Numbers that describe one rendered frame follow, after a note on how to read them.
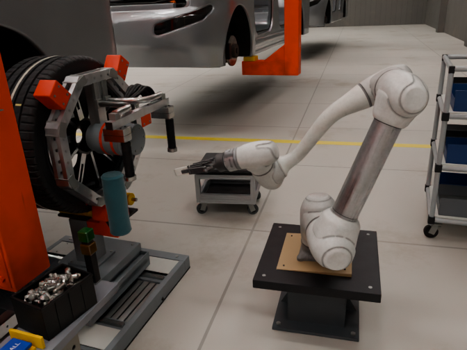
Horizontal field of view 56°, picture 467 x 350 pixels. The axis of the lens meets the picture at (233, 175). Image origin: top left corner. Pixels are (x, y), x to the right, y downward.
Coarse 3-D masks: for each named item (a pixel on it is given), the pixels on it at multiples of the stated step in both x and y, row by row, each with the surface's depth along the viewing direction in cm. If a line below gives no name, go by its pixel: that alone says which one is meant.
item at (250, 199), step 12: (204, 156) 310; (204, 180) 318; (216, 180) 324; (228, 180) 322; (240, 180) 320; (252, 180) 284; (204, 192) 307; (216, 192) 309; (228, 192) 308; (240, 192) 307; (252, 192) 288; (204, 204) 299; (252, 204) 294
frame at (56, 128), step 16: (80, 80) 164; (96, 80) 173; (112, 80) 184; (64, 112) 158; (48, 128) 157; (64, 128) 158; (48, 144) 160; (64, 144) 159; (64, 160) 160; (64, 176) 163; (80, 192) 170; (96, 192) 188
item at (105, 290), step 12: (96, 288) 152; (108, 288) 152; (108, 300) 150; (96, 312) 144; (72, 324) 135; (84, 324) 139; (60, 336) 131; (72, 336) 134; (0, 348) 127; (36, 348) 127; (48, 348) 126; (60, 348) 129
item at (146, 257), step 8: (136, 256) 227; (144, 256) 224; (128, 264) 220; (136, 264) 217; (144, 264) 224; (120, 272) 214; (128, 272) 211; (136, 272) 218; (112, 280) 208; (120, 280) 205; (128, 280) 211; (120, 288) 206; (96, 320) 190
